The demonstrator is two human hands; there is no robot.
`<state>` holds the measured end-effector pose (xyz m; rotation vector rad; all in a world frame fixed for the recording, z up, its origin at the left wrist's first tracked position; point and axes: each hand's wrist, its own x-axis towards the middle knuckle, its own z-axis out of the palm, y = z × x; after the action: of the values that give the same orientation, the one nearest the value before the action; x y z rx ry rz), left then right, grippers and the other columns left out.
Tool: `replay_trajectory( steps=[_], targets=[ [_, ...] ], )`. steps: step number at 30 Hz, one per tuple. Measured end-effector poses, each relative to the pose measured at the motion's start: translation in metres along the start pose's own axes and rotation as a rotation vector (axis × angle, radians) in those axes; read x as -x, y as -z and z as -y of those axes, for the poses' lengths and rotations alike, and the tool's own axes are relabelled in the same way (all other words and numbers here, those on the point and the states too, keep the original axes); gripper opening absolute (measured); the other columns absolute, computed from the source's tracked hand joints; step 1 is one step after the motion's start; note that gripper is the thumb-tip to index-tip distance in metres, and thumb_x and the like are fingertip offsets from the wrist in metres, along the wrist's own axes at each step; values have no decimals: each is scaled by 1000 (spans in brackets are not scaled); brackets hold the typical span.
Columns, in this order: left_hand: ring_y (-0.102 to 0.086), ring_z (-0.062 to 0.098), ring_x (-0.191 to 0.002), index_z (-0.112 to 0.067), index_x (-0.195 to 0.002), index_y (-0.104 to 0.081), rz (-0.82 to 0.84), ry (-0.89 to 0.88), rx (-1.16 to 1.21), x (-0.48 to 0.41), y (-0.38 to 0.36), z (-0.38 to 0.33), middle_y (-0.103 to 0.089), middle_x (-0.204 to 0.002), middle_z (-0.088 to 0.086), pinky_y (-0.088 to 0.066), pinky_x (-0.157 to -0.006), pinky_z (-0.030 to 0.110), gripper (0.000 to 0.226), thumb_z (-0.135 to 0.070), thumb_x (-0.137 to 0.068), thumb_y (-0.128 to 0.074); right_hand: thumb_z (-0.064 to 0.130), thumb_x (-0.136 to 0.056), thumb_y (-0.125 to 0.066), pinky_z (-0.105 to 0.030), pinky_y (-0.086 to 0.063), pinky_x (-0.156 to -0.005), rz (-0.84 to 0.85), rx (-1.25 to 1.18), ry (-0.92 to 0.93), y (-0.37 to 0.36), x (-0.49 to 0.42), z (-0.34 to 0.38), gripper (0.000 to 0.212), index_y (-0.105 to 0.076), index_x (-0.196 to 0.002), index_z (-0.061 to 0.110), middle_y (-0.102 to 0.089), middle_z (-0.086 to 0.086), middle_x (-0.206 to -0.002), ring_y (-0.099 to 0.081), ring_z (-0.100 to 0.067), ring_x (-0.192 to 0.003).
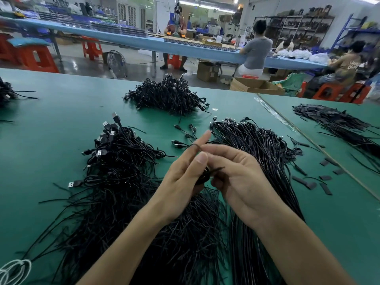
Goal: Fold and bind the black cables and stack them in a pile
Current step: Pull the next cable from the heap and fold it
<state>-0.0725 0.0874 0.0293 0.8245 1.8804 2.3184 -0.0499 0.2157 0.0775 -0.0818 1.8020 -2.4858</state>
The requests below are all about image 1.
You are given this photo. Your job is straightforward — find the person's left hand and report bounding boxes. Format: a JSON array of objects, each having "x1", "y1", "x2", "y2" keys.
[{"x1": 148, "y1": 130, "x2": 213, "y2": 222}]

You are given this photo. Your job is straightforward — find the person's right hand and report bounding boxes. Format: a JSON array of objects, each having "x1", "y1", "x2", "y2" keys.
[{"x1": 201, "y1": 143, "x2": 285, "y2": 232}]

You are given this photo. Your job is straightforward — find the single black cable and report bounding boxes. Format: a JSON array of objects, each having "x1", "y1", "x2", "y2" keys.
[{"x1": 195, "y1": 166, "x2": 225, "y2": 186}]

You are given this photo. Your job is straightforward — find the bundle of long black cables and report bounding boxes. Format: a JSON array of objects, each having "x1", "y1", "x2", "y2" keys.
[{"x1": 172, "y1": 117, "x2": 306, "y2": 285}]

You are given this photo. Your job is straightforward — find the small cluster of knotted cables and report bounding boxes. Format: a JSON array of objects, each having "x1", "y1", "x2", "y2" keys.
[{"x1": 67, "y1": 112, "x2": 167, "y2": 190}]

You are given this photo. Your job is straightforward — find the heap of black cables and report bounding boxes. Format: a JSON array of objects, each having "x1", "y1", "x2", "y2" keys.
[
  {"x1": 0, "y1": 77, "x2": 38, "y2": 106},
  {"x1": 123, "y1": 74, "x2": 210, "y2": 116}
]

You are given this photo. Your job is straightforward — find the spread of straight black cables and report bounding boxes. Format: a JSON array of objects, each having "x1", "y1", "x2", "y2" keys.
[{"x1": 292, "y1": 104, "x2": 380, "y2": 161}]

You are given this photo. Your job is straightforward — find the pile of black cables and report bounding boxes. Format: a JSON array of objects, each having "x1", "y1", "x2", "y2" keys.
[{"x1": 21, "y1": 124, "x2": 235, "y2": 285}]

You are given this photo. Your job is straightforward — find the person's right forearm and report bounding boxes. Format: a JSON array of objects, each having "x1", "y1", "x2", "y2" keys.
[{"x1": 258, "y1": 209, "x2": 357, "y2": 285}]

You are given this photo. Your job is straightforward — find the person's left forearm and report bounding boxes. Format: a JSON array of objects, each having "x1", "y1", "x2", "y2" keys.
[{"x1": 76, "y1": 205, "x2": 173, "y2": 285}]

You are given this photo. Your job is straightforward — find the scattered dark tie pieces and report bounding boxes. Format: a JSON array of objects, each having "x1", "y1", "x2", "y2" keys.
[{"x1": 289, "y1": 136, "x2": 345, "y2": 196}]

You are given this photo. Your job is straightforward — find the open cardboard box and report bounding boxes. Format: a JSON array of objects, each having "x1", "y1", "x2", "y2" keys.
[{"x1": 230, "y1": 77, "x2": 286, "y2": 95}]

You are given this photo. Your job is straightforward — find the green bag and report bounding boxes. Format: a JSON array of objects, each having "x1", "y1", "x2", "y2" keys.
[{"x1": 276, "y1": 72, "x2": 308, "y2": 95}]

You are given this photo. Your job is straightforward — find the small cardboard box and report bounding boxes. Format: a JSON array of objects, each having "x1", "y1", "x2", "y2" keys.
[{"x1": 196, "y1": 61, "x2": 221, "y2": 82}]

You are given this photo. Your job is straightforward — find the red plastic stool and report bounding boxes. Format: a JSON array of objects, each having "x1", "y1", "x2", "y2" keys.
[
  {"x1": 0, "y1": 32, "x2": 19, "y2": 64},
  {"x1": 167, "y1": 54, "x2": 182, "y2": 70},
  {"x1": 313, "y1": 82, "x2": 372, "y2": 105},
  {"x1": 82, "y1": 36, "x2": 103, "y2": 61}
]

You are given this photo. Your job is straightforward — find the grey floor fan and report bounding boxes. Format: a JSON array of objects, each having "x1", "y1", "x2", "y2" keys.
[{"x1": 103, "y1": 49, "x2": 128, "y2": 79}]

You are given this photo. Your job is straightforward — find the pile of white bags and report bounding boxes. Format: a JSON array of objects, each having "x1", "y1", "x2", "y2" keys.
[{"x1": 278, "y1": 48, "x2": 330, "y2": 65}]

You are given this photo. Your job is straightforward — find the long blue workbench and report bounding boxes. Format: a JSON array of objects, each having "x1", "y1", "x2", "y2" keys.
[{"x1": 0, "y1": 16, "x2": 326, "y2": 70}]

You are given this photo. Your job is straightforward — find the metal storage shelf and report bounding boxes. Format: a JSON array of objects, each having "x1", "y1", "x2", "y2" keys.
[{"x1": 261, "y1": 6, "x2": 335, "y2": 50}]

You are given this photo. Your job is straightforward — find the white pillar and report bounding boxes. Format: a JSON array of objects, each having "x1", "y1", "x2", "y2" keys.
[{"x1": 154, "y1": 0, "x2": 177, "y2": 34}]

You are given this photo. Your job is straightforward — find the blue metal rack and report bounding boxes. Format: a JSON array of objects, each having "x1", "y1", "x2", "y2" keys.
[{"x1": 331, "y1": 15, "x2": 380, "y2": 51}]

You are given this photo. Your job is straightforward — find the red stool with blue seat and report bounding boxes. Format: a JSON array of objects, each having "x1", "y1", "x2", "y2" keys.
[{"x1": 7, "y1": 37, "x2": 60, "y2": 73}]

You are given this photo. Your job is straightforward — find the bunch of white wire rings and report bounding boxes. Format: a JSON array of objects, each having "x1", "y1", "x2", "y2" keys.
[{"x1": 0, "y1": 258, "x2": 32, "y2": 285}]

